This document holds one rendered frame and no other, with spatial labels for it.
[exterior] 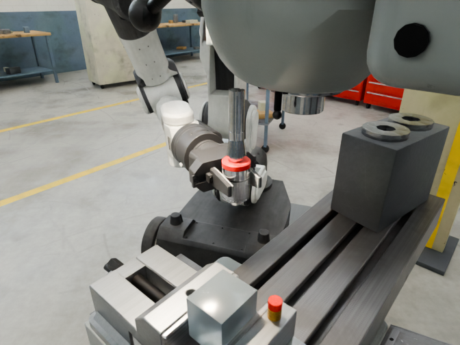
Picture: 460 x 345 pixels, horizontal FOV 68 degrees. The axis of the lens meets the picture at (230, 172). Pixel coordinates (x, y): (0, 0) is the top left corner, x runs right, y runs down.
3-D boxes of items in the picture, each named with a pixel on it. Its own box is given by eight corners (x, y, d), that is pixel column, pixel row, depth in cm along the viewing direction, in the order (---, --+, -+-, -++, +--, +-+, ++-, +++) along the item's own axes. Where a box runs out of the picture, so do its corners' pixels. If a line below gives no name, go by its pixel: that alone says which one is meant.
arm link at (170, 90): (161, 140, 84) (155, 116, 100) (200, 125, 85) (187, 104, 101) (144, 101, 79) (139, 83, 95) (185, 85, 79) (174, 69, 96)
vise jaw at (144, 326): (136, 332, 41) (131, 309, 40) (207, 276, 50) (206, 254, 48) (168, 362, 38) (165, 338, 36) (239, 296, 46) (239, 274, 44)
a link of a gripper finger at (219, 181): (233, 199, 54) (214, 183, 58) (233, 181, 52) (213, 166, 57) (224, 202, 53) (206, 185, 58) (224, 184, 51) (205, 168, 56)
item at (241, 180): (231, 186, 61) (231, 157, 58) (254, 194, 58) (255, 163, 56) (216, 198, 57) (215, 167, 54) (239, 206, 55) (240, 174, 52)
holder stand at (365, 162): (329, 208, 79) (341, 126, 70) (381, 181, 91) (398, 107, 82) (376, 234, 70) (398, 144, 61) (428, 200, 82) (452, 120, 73)
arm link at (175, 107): (163, 116, 68) (157, 98, 79) (168, 157, 72) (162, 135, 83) (196, 113, 69) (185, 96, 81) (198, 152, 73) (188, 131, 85)
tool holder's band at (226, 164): (231, 157, 58) (231, 151, 57) (255, 163, 56) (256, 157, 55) (215, 167, 54) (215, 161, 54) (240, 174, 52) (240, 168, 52)
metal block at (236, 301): (188, 335, 39) (185, 298, 37) (223, 304, 44) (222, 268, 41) (222, 363, 36) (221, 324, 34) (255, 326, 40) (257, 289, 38)
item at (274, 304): (263, 316, 39) (265, 300, 37) (272, 308, 40) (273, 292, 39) (276, 324, 38) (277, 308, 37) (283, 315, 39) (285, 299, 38)
